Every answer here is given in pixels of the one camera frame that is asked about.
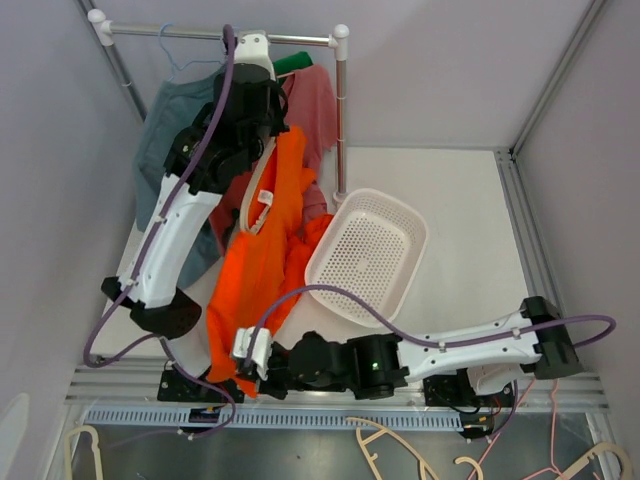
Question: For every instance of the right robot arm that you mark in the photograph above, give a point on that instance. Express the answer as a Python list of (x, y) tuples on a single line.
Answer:
[(533, 339)]

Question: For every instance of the beige floor hanger right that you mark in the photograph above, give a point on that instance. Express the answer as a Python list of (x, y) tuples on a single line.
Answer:
[(597, 452)]

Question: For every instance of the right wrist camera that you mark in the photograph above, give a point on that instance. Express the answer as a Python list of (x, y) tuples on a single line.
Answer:
[(251, 350)]

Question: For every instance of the pink floor hanger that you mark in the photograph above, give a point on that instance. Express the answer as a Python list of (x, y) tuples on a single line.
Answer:
[(494, 438)]

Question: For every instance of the beige hanger on floor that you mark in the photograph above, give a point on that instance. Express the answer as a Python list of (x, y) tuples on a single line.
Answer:
[(377, 442)]

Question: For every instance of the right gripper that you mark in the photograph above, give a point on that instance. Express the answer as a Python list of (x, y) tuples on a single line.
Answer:
[(268, 387)]

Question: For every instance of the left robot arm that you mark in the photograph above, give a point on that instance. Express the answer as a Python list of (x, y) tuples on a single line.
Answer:
[(225, 140)]

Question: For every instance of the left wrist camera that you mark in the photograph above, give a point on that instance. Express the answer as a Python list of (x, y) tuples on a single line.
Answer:
[(253, 48)]

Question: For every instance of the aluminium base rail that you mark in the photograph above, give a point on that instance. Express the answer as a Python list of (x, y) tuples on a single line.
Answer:
[(126, 393)]

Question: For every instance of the white perforated plastic basket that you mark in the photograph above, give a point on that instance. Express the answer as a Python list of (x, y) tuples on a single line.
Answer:
[(372, 248)]

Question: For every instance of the grey blue t shirt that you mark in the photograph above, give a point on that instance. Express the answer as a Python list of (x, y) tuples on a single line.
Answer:
[(174, 108)]

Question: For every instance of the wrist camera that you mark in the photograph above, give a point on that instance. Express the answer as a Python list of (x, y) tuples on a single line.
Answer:
[(253, 48), (251, 350)]

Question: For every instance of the orange t shirt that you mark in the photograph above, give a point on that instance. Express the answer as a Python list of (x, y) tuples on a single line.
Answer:
[(260, 267)]

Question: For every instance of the metal clothes rack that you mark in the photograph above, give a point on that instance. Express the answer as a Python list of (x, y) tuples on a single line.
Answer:
[(105, 30)]

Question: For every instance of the green t shirt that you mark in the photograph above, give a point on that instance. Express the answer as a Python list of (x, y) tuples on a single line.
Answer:
[(288, 64)]

